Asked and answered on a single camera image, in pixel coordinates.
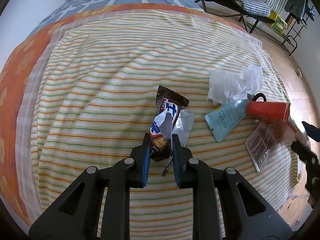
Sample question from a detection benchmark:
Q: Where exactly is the red paper bag wrapper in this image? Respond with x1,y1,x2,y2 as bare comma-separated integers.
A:
246,101,311,149

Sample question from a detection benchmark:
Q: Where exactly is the light blue tube package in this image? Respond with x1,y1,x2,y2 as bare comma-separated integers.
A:
204,93,267,143

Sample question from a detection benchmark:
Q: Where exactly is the blue checked bed sheet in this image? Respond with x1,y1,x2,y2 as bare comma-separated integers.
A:
27,0,203,38

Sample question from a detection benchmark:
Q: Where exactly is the crumpled clear plastic wrap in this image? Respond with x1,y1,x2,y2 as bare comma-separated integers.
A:
207,63,264,105

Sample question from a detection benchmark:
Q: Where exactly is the brown blue candy wrapper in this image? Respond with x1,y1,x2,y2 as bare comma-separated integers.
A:
149,85,189,162

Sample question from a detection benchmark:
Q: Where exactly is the white printed label sheet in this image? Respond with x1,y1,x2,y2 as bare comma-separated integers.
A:
245,122,279,173

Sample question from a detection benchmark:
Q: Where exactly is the black metal rack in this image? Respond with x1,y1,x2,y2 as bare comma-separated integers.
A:
257,0,316,56

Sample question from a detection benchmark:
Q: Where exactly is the yellow green crate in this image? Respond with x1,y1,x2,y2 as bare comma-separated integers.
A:
267,10,287,35

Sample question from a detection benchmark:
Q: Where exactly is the black folding chair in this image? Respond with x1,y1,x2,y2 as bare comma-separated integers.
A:
195,0,274,34

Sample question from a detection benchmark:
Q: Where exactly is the striped cream towel blanket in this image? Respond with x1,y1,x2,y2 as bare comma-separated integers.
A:
15,9,301,240

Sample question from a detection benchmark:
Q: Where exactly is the blue checked chair cushion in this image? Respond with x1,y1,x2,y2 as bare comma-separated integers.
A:
234,0,271,17

